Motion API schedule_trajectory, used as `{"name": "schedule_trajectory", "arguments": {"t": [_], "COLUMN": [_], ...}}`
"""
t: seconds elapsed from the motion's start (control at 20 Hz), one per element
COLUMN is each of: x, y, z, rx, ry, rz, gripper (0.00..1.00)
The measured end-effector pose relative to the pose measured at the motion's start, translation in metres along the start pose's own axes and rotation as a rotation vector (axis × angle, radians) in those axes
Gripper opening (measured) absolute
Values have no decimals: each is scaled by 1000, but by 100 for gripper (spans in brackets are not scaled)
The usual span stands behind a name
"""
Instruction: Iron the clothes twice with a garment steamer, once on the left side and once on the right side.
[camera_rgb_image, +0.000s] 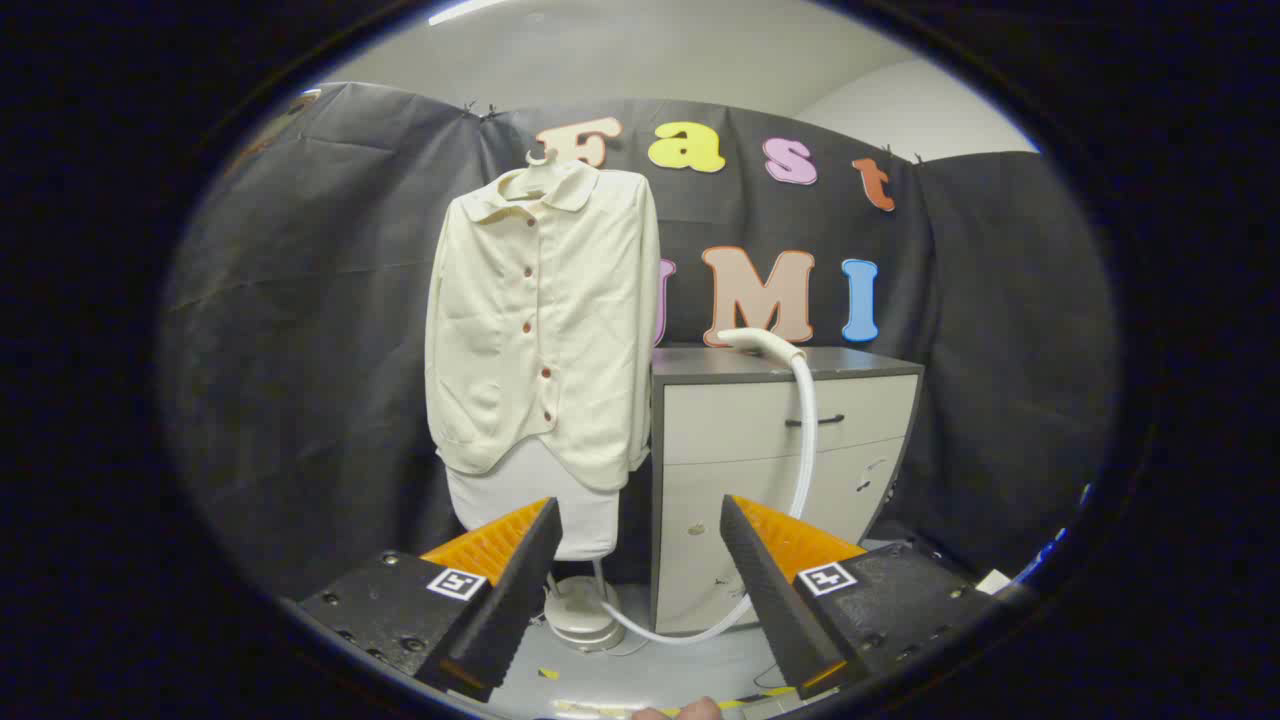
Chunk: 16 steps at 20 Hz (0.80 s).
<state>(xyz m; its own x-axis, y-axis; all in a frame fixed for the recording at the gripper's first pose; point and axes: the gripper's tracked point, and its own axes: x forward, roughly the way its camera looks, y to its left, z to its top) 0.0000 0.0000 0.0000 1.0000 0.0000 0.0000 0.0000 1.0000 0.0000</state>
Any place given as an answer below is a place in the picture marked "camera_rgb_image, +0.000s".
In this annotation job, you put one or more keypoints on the grey and white cabinet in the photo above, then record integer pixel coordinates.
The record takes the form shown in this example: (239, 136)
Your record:
(740, 420)

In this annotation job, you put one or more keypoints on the white padded ironing form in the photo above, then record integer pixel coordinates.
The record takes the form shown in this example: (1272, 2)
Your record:
(590, 520)

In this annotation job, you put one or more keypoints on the cream button-up shirt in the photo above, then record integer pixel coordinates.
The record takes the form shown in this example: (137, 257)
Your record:
(590, 350)

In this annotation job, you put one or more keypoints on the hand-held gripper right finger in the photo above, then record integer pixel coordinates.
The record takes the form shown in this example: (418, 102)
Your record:
(770, 600)

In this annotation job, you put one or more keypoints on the black backdrop cloth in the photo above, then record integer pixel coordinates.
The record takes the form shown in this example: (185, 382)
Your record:
(300, 350)

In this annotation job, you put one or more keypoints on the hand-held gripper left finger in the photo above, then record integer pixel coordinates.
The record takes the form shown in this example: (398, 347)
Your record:
(515, 600)

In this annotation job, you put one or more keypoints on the white clothes hanger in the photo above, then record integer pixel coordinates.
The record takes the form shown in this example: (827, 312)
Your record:
(545, 172)

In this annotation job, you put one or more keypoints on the white garment steamer base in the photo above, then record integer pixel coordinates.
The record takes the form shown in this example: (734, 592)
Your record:
(580, 610)

